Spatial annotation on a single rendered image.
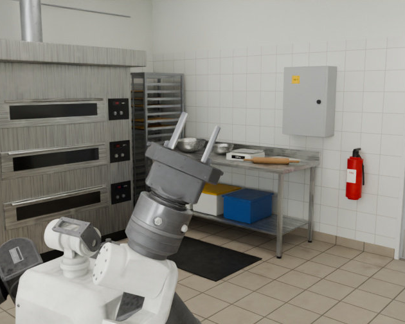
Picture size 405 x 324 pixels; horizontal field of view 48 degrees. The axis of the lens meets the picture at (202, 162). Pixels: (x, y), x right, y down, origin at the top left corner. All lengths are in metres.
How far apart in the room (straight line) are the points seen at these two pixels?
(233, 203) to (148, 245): 4.23
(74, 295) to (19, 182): 3.36
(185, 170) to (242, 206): 4.16
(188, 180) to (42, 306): 0.47
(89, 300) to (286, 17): 4.54
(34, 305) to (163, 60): 5.52
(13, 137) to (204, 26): 2.82
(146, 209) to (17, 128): 3.61
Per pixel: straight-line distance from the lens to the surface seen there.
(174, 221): 0.68
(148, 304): 0.77
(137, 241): 0.69
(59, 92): 4.44
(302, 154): 5.00
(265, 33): 5.34
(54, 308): 1.01
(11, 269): 1.18
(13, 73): 4.24
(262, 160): 4.64
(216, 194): 5.02
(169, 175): 0.69
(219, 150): 5.19
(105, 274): 0.70
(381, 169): 4.75
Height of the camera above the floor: 1.63
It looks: 9 degrees down
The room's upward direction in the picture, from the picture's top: straight up
